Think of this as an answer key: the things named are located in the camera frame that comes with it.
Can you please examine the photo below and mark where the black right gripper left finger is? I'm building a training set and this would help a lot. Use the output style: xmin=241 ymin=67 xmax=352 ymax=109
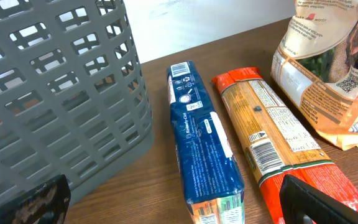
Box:
xmin=0 ymin=174 xmax=71 ymax=224

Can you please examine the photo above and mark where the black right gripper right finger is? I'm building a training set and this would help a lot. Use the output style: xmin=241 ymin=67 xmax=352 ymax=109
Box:
xmin=279 ymin=174 xmax=358 ymax=224

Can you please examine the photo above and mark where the orange spaghetti pack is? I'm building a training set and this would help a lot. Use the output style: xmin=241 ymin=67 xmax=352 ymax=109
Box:
xmin=212 ymin=67 xmax=358 ymax=224

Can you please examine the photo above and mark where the blue tissue pack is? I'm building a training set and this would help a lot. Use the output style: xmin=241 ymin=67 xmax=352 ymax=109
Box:
xmin=167 ymin=61 xmax=245 ymax=224

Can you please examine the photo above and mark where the beige coffee pouch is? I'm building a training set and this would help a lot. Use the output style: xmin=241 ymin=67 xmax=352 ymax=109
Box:
xmin=271 ymin=0 xmax=358 ymax=150

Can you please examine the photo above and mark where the grey plastic basket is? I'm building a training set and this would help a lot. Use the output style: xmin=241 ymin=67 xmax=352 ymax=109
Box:
xmin=0 ymin=0 xmax=154 ymax=206

